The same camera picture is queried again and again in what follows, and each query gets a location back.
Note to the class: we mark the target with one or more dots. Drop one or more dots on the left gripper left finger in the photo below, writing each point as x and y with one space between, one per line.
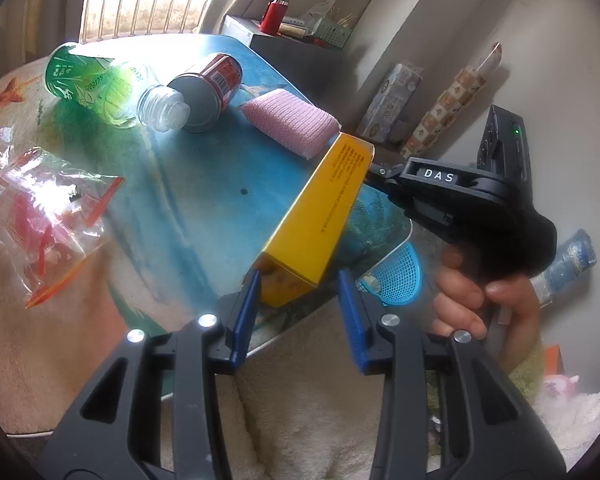
150 411

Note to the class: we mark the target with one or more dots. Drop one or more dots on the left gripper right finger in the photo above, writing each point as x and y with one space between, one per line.
448 411

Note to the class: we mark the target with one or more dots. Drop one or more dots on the yellow white cardboard box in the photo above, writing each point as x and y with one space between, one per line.
295 258

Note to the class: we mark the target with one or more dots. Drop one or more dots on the clear bag with red contents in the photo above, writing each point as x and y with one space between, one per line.
50 218

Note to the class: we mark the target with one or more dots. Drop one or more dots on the green knitted sleeve forearm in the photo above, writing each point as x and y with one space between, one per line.
527 377

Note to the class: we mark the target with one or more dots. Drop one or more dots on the person's right hand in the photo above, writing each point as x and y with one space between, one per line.
459 300

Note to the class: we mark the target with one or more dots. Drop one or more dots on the blue plastic mesh basket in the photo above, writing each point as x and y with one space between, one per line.
396 280

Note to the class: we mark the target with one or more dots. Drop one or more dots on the rolled patterned mat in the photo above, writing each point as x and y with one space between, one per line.
441 116

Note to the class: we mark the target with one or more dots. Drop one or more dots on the toilet paper roll pack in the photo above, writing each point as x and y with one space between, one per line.
393 94

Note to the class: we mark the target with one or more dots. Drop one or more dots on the white fluffy blanket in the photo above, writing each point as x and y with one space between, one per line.
299 409

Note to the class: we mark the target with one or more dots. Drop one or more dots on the pink sponge cloth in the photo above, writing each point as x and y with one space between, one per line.
297 125

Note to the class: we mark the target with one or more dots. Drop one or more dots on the grey cabinet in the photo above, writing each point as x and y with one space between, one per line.
310 68

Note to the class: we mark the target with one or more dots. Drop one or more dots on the green plastic storage basket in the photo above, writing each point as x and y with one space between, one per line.
331 33

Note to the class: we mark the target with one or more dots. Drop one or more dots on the clear plastic bottle on cabinet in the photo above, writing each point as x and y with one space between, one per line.
319 10

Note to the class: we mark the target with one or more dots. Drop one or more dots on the red thermos bottle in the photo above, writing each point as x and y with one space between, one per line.
273 16

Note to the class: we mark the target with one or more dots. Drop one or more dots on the red drink can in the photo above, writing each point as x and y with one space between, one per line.
207 88

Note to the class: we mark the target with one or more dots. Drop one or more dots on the green plastic bottle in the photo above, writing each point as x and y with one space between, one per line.
121 93

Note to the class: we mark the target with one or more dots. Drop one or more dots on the beige curtain left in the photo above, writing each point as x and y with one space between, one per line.
10 20

